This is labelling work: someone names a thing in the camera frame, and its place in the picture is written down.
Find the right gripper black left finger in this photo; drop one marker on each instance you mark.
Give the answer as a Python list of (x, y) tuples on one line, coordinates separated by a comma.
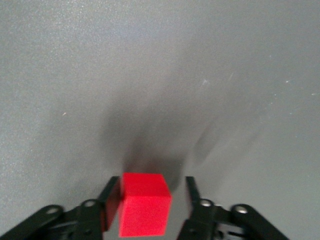
[(82, 220)]

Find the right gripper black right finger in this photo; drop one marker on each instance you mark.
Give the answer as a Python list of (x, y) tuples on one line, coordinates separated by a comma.
[(205, 222)]

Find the small red cube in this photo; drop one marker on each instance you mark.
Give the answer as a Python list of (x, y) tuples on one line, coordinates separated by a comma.
[(145, 210)]

